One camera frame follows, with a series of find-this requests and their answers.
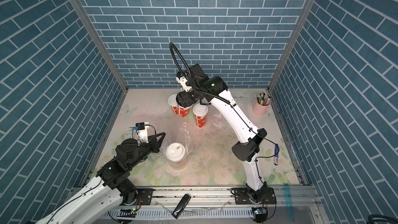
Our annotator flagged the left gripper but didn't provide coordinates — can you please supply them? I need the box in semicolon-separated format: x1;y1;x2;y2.
126;132;166;170

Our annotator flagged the orange cup white lid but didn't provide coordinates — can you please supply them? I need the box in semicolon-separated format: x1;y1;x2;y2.
166;143;187;170

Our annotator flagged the clear plastic carrier bag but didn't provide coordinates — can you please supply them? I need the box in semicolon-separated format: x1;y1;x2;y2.
162;122;193;171

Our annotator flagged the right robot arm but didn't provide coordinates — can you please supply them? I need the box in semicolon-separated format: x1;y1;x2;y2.
176;75;267;203

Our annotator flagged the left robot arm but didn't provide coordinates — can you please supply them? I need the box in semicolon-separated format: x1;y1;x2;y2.
37;132;166;224

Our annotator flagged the back red cup white lid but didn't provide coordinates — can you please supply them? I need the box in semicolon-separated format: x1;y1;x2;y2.
168;94;179;116

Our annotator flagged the red cup white lid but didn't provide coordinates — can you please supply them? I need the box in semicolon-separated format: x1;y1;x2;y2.
168;94;179;116
193;104;208;128

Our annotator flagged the right red cup white lid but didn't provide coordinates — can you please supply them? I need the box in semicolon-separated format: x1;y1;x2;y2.
193;104;208;128

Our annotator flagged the blue white pen box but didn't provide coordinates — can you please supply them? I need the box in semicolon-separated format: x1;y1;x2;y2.
125;128;134;139

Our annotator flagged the pink pen holder cup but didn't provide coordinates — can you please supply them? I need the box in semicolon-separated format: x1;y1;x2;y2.
252;97;271;116

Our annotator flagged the blue marker pen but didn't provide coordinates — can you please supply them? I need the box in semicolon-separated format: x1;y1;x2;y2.
274;144;279;166

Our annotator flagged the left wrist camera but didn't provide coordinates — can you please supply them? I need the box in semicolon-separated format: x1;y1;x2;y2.
134;122;149;143

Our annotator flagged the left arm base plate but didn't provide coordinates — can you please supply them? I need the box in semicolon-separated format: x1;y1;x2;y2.
123;188;154;206

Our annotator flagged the black remote on rail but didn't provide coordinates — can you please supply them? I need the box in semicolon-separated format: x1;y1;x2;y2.
172;194;191;219

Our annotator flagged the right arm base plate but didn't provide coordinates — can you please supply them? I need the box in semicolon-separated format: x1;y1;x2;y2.
231;186;277;205

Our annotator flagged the aluminium front rail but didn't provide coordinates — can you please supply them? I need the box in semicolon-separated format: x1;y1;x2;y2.
138;185;321;207

